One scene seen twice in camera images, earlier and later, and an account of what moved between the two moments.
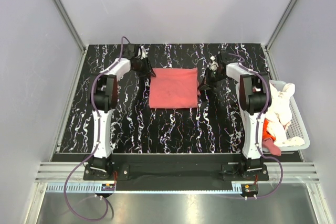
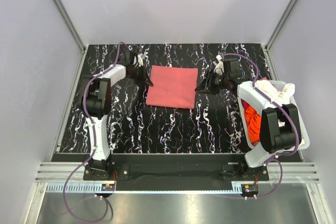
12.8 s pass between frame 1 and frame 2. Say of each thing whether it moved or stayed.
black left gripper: moved
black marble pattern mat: stayed
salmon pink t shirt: stayed
